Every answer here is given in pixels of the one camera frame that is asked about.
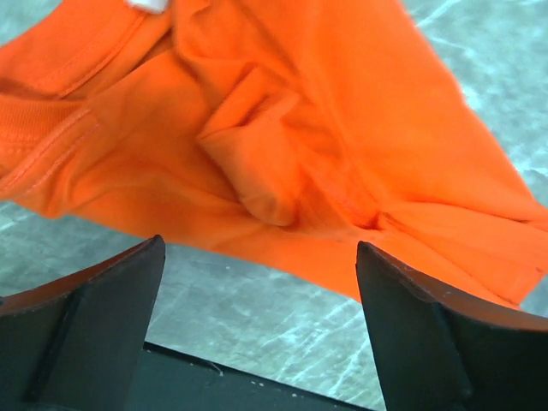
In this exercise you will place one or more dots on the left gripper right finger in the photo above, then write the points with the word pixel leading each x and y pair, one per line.
pixel 436 347

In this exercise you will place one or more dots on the black base beam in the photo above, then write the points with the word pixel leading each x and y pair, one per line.
pixel 167 380

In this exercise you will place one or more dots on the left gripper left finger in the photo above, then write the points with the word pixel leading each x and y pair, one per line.
pixel 74 343

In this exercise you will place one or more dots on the orange t shirt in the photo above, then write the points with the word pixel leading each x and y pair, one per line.
pixel 279 132

